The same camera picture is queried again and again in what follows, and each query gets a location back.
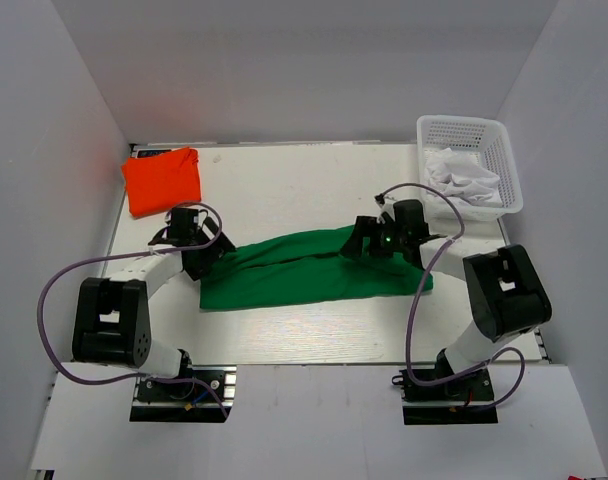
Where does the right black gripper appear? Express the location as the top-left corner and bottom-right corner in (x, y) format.
(340, 216), (407, 259)

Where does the green t-shirt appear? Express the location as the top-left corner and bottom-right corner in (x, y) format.
(200, 226), (423, 312)

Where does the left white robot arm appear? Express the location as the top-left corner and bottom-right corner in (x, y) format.
(72, 207), (235, 399)

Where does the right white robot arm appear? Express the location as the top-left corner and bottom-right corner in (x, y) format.
(340, 194), (552, 399)

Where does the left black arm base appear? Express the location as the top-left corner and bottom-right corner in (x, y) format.
(129, 366), (237, 424)

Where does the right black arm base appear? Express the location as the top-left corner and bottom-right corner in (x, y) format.
(391, 369), (498, 426)

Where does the folded orange t-shirt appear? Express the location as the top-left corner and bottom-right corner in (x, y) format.
(121, 147), (202, 218)

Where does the crumpled white t-shirt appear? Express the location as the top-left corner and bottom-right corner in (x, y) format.
(424, 148), (503, 208)

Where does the white plastic basket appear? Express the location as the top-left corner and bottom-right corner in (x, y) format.
(416, 115), (523, 222)

